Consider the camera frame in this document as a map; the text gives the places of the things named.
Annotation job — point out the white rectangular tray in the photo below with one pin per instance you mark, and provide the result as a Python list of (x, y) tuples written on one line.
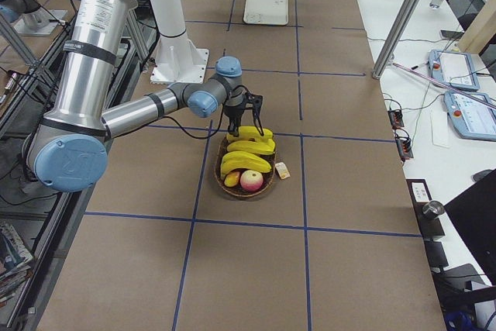
[(266, 12)]

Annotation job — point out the small paper tag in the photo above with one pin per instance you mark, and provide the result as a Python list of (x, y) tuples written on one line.
[(282, 170)]

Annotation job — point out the pink white apple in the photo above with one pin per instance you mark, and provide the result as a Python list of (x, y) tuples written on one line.
[(251, 180)]

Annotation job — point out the woven brown basket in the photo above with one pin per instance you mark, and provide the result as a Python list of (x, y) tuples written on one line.
[(237, 191)]

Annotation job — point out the yellow banana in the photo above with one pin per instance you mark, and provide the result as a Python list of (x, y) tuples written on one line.
[(241, 155), (250, 133), (232, 165), (252, 147)]

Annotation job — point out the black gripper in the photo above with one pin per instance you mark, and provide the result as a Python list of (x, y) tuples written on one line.
[(233, 112)]

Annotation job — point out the aluminium frame post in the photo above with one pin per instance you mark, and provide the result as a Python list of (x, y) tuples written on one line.
[(392, 40)]

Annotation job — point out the steel cup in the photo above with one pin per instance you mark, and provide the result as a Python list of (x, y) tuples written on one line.
[(433, 210)]

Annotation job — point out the yellow orange mango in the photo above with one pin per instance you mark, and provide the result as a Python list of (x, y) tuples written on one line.
[(232, 179)]

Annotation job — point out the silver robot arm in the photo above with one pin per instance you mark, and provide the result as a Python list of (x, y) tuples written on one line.
[(67, 152)]

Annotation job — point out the metal rod green tip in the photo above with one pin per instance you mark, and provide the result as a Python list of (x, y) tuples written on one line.
[(443, 85)]

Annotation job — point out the far blue teach pendant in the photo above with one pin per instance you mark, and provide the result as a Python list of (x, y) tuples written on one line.
[(454, 69)]

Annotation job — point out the near blue teach pendant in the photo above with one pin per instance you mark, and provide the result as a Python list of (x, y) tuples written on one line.
[(471, 117)]

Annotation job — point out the blue teach pendant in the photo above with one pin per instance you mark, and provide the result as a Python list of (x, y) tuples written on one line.
[(471, 117), (454, 69)]

